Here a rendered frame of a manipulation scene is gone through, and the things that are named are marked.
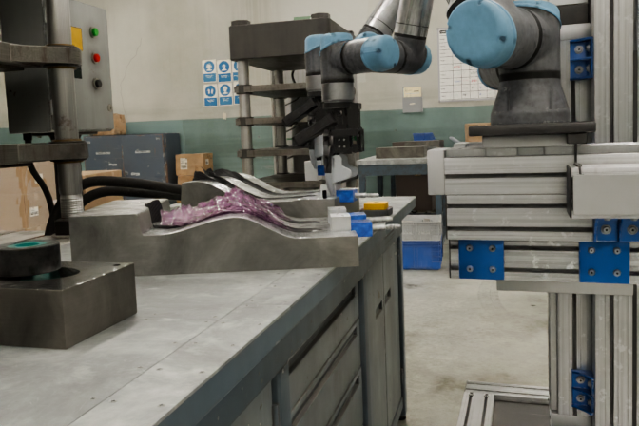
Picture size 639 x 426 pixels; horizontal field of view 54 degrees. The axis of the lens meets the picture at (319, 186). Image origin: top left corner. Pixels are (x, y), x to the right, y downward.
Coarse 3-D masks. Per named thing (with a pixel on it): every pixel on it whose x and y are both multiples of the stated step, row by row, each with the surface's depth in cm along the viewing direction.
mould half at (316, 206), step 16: (224, 176) 163; (192, 192) 149; (208, 192) 148; (224, 192) 147; (256, 192) 158; (288, 192) 167; (288, 208) 143; (304, 208) 142; (320, 208) 141; (352, 208) 157
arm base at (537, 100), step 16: (512, 80) 122; (528, 80) 120; (544, 80) 119; (560, 80) 123; (496, 96) 126; (512, 96) 121; (528, 96) 119; (544, 96) 119; (560, 96) 120; (496, 112) 124; (512, 112) 120; (528, 112) 119; (544, 112) 118; (560, 112) 119
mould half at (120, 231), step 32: (96, 224) 109; (128, 224) 109; (192, 224) 114; (224, 224) 110; (256, 224) 110; (320, 224) 125; (96, 256) 110; (128, 256) 110; (160, 256) 110; (192, 256) 110; (224, 256) 110; (256, 256) 110; (288, 256) 110; (320, 256) 111; (352, 256) 111
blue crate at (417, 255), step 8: (440, 240) 475; (408, 248) 467; (416, 248) 465; (424, 248) 464; (432, 248) 463; (440, 248) 474; (408, 256) 467; (416, 256) 466; (424, 256) 465; (432, 256) 464; (440, 256) 467; (408, 264) 468; (416, 264) 467; (424, 264) 465; (432, 264) 463; (440, 264) 464
